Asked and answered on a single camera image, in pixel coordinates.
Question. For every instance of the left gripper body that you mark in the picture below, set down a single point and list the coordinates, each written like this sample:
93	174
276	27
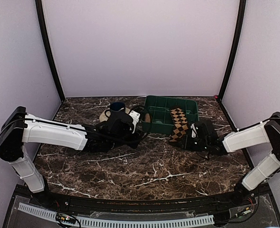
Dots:
120	141

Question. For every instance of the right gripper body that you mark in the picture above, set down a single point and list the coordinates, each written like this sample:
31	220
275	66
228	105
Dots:
202	145

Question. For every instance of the brown argyle sock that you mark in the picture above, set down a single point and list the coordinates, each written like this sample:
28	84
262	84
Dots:
181	126

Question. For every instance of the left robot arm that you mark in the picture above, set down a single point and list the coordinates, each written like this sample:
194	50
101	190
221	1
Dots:
21	127

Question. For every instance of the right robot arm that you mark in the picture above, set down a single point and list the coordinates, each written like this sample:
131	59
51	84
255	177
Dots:
263	135

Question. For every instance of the cream round coaster plate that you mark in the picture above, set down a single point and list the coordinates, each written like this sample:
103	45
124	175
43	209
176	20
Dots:
103	117

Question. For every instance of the dark blue enamel mug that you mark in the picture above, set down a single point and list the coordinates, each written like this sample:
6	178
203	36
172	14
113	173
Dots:
115	107

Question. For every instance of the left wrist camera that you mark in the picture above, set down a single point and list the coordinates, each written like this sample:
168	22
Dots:
137	112

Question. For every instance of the black front rail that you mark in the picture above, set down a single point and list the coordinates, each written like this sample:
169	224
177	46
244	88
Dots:
82	205

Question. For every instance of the white slotted cable duct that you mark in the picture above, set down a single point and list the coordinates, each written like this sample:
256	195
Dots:
115	220

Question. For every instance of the right black frame post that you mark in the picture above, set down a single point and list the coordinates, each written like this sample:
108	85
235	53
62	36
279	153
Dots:
233	51

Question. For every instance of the black frame post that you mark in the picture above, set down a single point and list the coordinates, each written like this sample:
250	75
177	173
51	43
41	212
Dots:
48	51
233	51

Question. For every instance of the left black frame post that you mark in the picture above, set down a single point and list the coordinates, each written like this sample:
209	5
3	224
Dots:
48	51

